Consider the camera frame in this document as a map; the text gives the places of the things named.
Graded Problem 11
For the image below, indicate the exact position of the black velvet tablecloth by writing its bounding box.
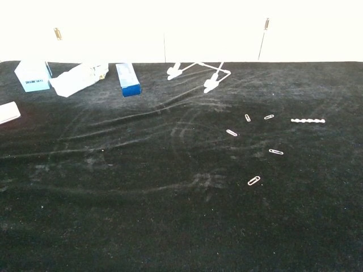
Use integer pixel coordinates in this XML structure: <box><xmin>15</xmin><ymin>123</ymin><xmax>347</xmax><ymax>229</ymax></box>
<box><xmin>0</xmin><ymin>60</ymin><xmax>363</xmax><ymax>272</ymax></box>

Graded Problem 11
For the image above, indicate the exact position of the long dark blue box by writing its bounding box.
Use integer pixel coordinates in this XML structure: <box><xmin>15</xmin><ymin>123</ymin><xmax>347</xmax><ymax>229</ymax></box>
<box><xmin>115</xmin><ymin>62</ymin><xmax>142</xmax><ymax>98</ymax></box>

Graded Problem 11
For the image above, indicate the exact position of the white crumpled plastic bag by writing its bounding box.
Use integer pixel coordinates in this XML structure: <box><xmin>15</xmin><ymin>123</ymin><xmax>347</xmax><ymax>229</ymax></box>
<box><xmin>48</xmin><ymin>62</ymin><xmax>109</xmax><ymax>98</ymax></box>

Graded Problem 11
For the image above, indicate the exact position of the light blue square box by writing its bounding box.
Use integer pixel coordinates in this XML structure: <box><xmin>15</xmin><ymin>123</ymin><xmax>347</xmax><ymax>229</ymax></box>
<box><xmin>14</xmin><ymin>60</ymin><xmax>53</xmax><ymax>93</ymax></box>

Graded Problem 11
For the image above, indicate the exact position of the white wire stand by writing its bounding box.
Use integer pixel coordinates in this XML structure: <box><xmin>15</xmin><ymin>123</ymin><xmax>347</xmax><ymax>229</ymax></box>
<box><xmin>166</xmin><ymin>61</ymin><xmax>232</xmax><ymax>94</ymax></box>

